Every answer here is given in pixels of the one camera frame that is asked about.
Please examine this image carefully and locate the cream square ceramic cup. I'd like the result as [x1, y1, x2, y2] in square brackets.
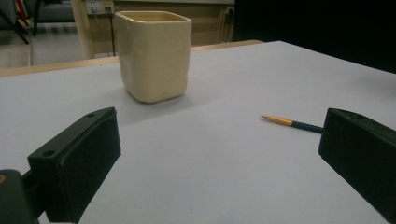
[113, 10, 193, 105]

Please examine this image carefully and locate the dark pen with gold tip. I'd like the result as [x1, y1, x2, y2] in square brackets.
[260, 114, 325, 134]

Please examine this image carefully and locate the white wall power strip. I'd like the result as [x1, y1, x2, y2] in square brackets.
[85, 0, 115, 15]

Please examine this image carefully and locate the black power cable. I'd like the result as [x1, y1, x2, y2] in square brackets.
[106, 7, 117, 58]

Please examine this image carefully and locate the beige table leg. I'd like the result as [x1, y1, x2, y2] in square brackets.
[70, 0, 95, 61]

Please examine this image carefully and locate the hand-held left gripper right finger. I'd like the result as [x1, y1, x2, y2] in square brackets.
[318, 107, 396, 224]

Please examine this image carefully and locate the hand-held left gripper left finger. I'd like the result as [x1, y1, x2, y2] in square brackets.
[27, 106, 122, 224]

